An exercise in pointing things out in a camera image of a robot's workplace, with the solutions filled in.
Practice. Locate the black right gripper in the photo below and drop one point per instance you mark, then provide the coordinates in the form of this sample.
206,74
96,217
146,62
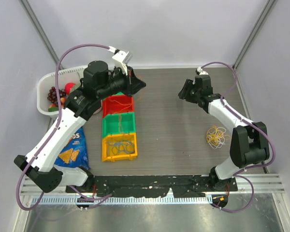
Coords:
184,94

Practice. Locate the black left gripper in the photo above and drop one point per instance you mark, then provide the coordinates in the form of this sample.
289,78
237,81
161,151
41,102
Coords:
133,83

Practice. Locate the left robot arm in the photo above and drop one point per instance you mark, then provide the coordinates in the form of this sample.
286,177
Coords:
97,83

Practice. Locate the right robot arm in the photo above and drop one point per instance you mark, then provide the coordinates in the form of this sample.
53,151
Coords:
249,145

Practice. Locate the red bin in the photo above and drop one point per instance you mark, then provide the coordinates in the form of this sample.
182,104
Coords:
117,104

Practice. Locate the near green bin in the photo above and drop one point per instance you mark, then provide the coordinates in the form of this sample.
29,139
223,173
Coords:
118,123

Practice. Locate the white plastic basket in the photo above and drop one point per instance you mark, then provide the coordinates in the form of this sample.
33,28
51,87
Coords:
70,75

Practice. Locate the yellow bin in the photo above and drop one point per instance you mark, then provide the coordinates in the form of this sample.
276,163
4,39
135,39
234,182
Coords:
119,147

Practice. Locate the red toy apple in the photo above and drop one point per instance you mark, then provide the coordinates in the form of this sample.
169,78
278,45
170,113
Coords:
68,87

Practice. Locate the dark red toy grapes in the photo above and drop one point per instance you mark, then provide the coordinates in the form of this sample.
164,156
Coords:
52,96

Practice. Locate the small toy fruits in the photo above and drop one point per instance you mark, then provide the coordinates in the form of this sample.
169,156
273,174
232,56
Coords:
54,107

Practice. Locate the blue Doritos bag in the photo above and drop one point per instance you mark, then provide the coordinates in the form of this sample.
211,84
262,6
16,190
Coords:
74,154

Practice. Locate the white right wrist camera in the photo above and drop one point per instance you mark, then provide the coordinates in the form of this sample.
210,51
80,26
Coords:
200,71

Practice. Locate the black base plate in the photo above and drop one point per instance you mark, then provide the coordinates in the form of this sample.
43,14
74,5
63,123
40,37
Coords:
154,186

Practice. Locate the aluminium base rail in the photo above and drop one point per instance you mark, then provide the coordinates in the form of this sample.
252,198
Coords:
262,183

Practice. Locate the right aluminium frame post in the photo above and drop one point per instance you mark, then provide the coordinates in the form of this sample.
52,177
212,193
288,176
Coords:
269,5

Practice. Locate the aluminium frame post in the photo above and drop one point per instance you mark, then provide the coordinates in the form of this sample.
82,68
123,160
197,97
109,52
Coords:
39,29
269,5

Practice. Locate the left aluminium frame post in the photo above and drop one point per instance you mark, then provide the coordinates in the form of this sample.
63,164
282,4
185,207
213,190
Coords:
39,29

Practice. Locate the white slotted cable duct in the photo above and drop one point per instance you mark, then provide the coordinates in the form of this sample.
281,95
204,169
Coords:
169,199

